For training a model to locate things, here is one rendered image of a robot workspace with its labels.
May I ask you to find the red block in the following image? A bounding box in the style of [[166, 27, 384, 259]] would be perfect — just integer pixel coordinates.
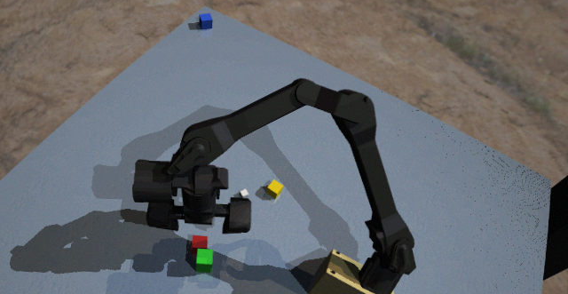
[[192, 235, 208, 254]]

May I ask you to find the blue cube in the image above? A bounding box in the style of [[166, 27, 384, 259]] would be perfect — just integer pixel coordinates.
[[199, 13, 212, 29]]

